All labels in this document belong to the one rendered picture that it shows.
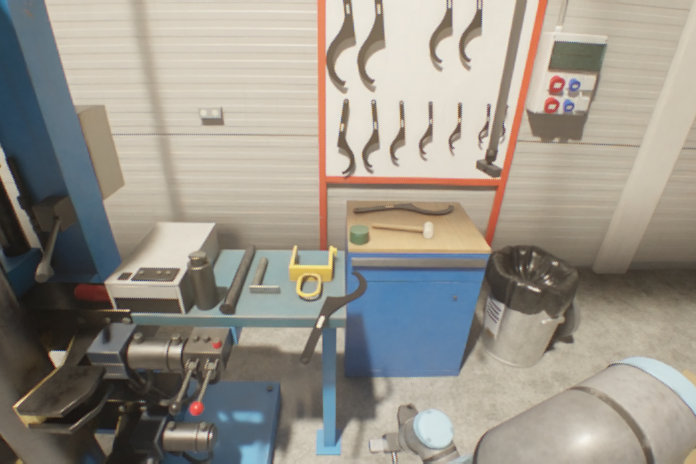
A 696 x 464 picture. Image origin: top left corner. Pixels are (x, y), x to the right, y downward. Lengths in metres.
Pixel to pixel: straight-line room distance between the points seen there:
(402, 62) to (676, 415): 2.48
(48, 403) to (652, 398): 1.32
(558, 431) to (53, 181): 1.50
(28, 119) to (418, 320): 1.89
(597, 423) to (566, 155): 2.99
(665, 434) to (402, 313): 1.69
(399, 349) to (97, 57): 2.78
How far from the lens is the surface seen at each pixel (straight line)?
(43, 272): 1.17
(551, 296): 2.35
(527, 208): 3.41
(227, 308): 1.27
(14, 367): 1.44
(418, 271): 1.93
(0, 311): 1.35
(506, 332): 2.55
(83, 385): 1.33
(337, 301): 1.28
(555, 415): 0.48
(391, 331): 2.18
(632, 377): 0.54
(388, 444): 1.17
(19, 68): 1.47
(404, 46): 2.73
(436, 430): 1.00
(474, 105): 2.90
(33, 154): 1.54
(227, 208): 3.16
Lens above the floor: 1.89
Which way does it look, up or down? 29 degrees down
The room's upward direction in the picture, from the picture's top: 2 degrees clockwise
